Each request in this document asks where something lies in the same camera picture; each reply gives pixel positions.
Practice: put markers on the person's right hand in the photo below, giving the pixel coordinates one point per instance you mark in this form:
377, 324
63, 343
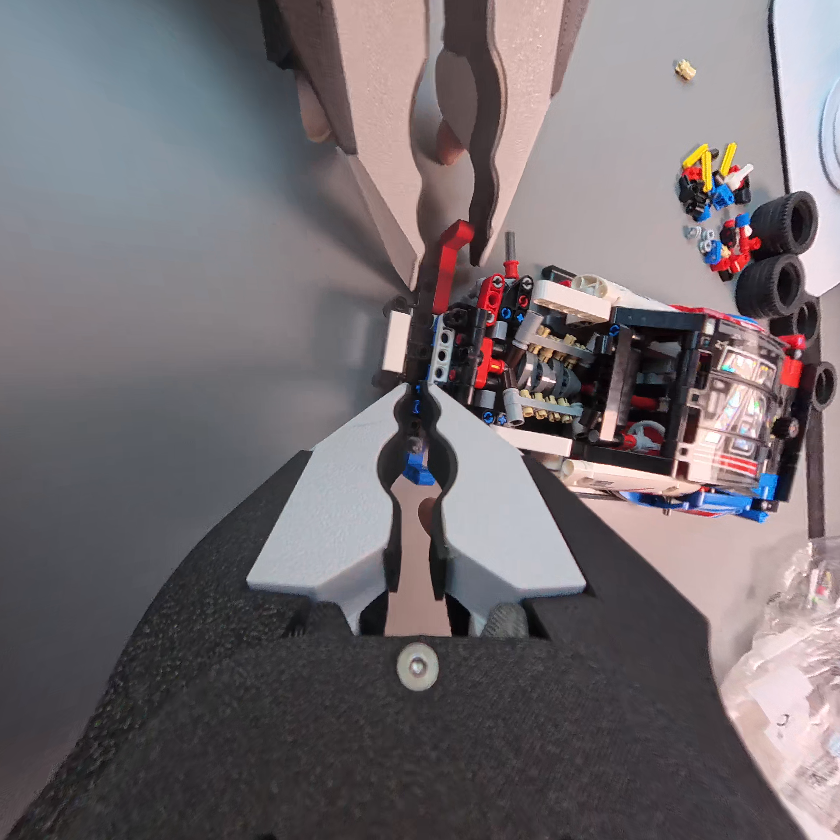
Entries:
426, 515

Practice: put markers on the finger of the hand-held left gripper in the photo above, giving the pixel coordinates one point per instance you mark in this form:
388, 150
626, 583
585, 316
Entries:
380, 98
525, 79

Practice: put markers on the person's left hand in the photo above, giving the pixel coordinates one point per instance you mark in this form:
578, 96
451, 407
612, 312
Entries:
315, 111

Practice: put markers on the small tan brick pin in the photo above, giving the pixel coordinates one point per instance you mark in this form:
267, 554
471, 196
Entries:
686, 69

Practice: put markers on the white monitor base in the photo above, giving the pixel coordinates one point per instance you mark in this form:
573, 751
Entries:
807, 98

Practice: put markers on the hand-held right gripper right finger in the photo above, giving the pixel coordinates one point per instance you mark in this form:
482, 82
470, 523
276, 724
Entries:
512, 525

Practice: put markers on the toy brick race car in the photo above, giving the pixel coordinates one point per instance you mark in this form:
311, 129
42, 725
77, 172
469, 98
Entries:
623, 407

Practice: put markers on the black toy tyre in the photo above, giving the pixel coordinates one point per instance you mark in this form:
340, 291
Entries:
754, 289
784, 325
771, 226
817, 387

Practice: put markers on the grey desk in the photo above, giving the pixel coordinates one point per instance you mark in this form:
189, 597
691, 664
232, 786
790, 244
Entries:
164, 328

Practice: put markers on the pile of clear plastic bags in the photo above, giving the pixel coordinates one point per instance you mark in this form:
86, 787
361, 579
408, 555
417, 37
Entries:
787, 689

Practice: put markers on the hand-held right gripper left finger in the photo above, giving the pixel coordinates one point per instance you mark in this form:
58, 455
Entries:
321, 525

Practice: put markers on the heap of assorted loose bricks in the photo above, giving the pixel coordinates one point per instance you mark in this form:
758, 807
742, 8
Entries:
715, 190

